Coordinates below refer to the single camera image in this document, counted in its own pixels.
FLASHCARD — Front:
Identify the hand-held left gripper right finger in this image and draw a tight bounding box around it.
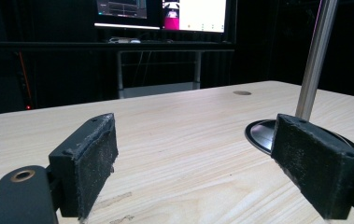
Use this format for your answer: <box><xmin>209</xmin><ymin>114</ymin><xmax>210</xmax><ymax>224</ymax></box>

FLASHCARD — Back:
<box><xmin>270</xmin><ymin>113</ymin><xmax>354</xmax><ymax>221</ymax></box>

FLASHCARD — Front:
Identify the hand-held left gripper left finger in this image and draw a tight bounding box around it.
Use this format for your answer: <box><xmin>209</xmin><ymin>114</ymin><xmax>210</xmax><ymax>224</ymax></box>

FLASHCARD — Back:
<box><xmin>48</xmin><ymin>112</ymin><xmax>120</xmax><ymax>221</ymax></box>

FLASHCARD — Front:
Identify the round black stand base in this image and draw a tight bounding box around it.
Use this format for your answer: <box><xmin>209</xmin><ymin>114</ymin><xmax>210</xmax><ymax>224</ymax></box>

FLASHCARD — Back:
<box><xmin>244</xmin><ymin>119</ymin><xmax>354</xmax><ymax>156</ymax></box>

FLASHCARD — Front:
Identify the metal stand pole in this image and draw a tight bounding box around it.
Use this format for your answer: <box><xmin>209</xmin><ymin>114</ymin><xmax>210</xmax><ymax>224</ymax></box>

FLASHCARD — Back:
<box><xmin>294</xmin><ymin>0</ymin><xmax>340</xmax><ymax>122</ymax></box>

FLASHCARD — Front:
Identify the dark computer monitor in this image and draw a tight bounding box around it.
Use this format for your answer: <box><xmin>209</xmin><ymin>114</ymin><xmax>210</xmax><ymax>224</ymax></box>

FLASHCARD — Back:
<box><xmin>93</xmin><ymin>0</ymin><xmax>162</xmax><ymax>31</ymax></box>

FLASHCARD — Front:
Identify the bright white computer monitor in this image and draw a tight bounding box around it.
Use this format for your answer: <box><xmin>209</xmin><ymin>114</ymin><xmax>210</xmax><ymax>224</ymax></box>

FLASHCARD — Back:
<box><xmin>161</xmin><ymin>0</ymin><xmax>229</xmax><ymax>34</ymax></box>

